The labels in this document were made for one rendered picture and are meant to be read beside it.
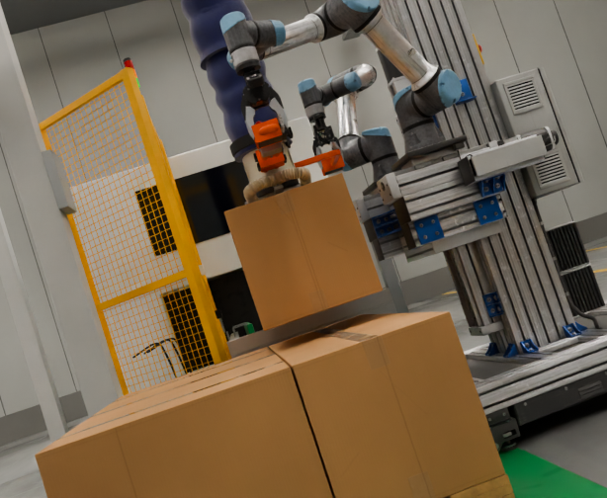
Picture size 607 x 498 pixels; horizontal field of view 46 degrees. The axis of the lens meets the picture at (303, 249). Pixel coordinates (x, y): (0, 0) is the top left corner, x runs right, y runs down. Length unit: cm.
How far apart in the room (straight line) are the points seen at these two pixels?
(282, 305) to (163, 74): 1038
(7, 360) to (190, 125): 469
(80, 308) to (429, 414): 230
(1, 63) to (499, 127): 245
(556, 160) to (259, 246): 122
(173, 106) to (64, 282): 881
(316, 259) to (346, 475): 81
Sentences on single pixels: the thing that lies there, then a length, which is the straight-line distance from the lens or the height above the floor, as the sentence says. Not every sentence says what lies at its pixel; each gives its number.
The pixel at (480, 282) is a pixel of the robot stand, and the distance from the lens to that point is 282.
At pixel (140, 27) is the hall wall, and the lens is 1281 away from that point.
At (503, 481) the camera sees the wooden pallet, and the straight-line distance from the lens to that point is 182.
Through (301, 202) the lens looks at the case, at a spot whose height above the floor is 97.
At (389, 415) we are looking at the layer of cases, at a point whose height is 36.
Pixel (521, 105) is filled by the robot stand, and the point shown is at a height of 111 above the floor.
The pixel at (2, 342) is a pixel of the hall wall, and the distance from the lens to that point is 1215.
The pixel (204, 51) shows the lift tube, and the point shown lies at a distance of 269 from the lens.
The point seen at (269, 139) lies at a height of 112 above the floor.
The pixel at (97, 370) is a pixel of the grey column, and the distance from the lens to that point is 368.
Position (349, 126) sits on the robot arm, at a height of 133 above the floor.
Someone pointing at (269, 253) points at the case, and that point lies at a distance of 228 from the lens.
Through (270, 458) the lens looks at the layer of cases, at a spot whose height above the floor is 36.
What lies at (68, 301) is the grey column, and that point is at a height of 102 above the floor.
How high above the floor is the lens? 69
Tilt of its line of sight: 4 degrees up
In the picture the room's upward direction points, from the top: 18 degrees counter-clockwise
